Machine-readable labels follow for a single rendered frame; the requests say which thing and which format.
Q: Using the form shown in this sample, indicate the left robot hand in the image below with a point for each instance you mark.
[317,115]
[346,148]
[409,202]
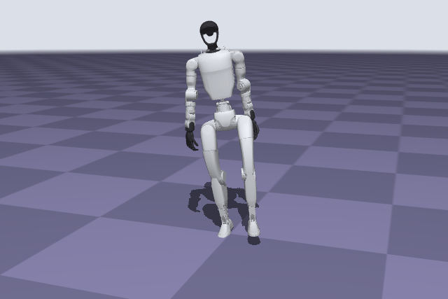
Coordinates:
[255,126]

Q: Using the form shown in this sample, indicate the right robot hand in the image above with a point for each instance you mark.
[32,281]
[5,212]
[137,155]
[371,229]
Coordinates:
[190,137]

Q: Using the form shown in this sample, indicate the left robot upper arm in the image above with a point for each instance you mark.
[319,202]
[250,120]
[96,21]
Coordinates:
[240,70]

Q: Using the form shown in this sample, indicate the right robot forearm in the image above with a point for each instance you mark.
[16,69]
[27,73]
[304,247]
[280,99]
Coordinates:
[190,112]

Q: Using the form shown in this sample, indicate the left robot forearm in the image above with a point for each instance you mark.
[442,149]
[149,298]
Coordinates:
[246,101]

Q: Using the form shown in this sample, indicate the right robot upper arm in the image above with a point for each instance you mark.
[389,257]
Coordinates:
[191,79]

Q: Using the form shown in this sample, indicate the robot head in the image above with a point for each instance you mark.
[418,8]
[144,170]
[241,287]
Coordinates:
[209,27]

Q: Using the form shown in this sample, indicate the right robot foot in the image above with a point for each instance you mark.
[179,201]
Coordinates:
[225,229]

